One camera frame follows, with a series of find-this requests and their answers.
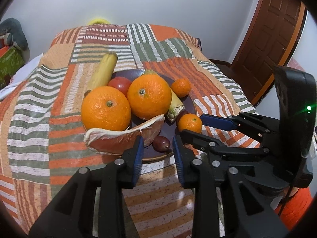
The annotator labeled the grey plush pillow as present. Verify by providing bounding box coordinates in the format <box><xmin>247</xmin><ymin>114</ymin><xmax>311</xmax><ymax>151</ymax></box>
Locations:
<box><xmin>1</xmin><ymin>18</ymin><xmax>28</xmax><ymax>51</ymax></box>

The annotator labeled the white cloth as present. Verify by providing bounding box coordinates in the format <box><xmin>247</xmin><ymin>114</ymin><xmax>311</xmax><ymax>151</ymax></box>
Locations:
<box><xmin>0</xmin><ymin>53</ymin><xmax>44</xmax><ymax>101</ymax></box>

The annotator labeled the purple round plate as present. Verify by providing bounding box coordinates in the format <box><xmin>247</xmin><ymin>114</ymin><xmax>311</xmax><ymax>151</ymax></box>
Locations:
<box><xmin>89</xmin><ymin>68</ymin><xmax>198</xmax><ymax>163</ymax></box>

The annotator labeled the peeled pomelo segment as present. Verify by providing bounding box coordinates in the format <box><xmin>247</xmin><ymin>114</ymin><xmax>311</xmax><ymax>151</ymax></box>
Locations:
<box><xmin>83</xmin><ymin>114</ymin><xmax>165</xmax><ymax>155</ymax></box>

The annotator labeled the large orange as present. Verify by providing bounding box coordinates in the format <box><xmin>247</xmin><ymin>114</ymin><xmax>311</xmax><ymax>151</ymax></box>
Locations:
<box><xmin>81</xmin><ymin>86</ymin><xmax>131</xmax><ymax>131</ymax></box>
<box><xmin>127</xmin><ymin>74</ymin><xmax>172</xmax><ymax>120</ymax></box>

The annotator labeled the green storage box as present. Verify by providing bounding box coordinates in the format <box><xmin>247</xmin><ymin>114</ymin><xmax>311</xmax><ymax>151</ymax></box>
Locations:
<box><xmin>0</xmin><ymin>46</ymin><xmax>25</xmax><ymax>89</ymax></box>

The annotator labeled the striped patchwork bedspread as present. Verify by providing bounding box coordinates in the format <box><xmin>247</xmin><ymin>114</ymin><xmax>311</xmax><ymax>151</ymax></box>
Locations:
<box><xmin>0</xmin><ymin>23</ymin><xmax>313</xmax><ymax>238</ymax></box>

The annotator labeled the red tomato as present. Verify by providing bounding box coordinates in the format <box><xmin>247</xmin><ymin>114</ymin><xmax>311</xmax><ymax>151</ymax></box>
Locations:
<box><xmin>108</xmin><ymin>76</ymin><xmax>132</xmax><ymax>97</ymax></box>

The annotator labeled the brown wooden door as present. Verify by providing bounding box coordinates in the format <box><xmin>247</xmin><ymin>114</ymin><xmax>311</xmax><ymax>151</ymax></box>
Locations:
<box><xmin>231</xmin><ymin>0</ymin><xmax>307</xmax><ymax>105</ymax></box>

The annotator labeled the small tangerine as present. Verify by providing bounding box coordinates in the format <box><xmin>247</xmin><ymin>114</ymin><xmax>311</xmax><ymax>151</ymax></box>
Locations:
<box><xmin>177</xmin><ymin>113</ymin><xmax>202</xmax><ymax>133</ymax></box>
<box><xmin>170</xmin><ymin>78</ymin><xmax>191</xmax><ymax>98</ymax></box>

